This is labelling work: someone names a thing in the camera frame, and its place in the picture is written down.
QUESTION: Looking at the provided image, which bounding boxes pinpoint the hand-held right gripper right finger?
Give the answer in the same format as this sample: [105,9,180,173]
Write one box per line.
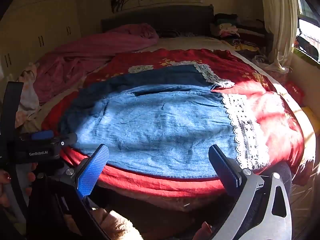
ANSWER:
[208,144,293,240]

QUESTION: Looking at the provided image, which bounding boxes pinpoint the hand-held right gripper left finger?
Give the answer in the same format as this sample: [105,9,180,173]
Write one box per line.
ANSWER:
[28,144,113,240]

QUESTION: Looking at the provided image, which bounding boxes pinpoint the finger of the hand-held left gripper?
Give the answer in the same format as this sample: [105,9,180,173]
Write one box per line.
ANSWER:
[30,130,55,141]
[51,132,79,147]

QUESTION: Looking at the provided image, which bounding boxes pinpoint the blue denim pants lace trim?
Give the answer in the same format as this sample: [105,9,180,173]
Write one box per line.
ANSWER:
[60,64,272,179]

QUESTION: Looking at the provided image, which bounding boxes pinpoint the person's left hand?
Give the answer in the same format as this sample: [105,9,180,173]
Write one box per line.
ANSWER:
[0,162,37,208]

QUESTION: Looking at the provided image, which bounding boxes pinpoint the light patterned cloth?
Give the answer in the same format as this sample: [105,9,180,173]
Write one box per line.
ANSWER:
[14,64,41,128]

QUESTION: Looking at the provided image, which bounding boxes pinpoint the fluffy beige garment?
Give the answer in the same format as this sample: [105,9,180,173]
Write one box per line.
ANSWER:
[62,206,140,240]

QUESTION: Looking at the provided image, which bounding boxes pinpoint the red floral blanket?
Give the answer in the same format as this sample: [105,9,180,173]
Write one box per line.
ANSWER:
[41,48,315,198]

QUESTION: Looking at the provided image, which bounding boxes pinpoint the pink quilt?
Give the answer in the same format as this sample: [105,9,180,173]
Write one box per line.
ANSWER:
[32,23,159,105]

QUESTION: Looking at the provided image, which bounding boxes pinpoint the red packet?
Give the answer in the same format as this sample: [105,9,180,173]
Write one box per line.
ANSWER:
[285,80,305,105]

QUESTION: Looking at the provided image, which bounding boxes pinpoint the cream wardrobe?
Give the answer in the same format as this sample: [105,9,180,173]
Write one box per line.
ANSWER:
[0,0,82,80]

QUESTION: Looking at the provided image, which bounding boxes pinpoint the cream bed sheet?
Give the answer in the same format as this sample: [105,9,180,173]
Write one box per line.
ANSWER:
[140,36,235,53]

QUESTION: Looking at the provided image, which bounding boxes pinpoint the pile of folded clothes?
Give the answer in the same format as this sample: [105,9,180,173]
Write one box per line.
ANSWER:
[210,12,270,55]

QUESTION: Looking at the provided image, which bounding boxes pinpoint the dark cloth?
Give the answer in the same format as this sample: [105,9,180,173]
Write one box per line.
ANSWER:
[296,34,320,62]

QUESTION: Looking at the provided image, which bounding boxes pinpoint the dark bed headboard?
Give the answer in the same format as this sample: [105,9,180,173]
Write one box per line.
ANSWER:
[101,5,215,39]

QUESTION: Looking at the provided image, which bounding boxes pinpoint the cream curtain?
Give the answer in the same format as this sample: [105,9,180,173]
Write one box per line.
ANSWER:
[260,0,299,73]

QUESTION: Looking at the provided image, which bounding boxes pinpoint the window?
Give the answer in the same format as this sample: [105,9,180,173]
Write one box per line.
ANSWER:
[295,0,320,63]

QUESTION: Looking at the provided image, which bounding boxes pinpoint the black gripper strap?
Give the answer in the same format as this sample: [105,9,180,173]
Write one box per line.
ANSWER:
[0,81,28,220]

